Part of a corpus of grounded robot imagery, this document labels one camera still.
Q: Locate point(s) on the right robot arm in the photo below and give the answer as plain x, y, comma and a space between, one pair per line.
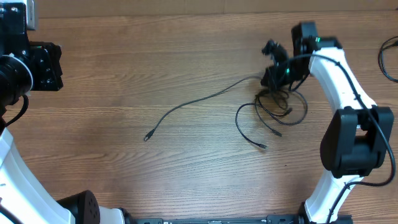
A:
357, 139

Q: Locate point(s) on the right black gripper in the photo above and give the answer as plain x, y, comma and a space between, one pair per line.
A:
272, 74

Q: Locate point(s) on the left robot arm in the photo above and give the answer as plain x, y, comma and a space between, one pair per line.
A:
24, 199

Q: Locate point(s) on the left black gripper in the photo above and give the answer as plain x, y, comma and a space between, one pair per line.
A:
47, 57

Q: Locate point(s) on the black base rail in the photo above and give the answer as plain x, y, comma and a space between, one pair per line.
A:
214, 221

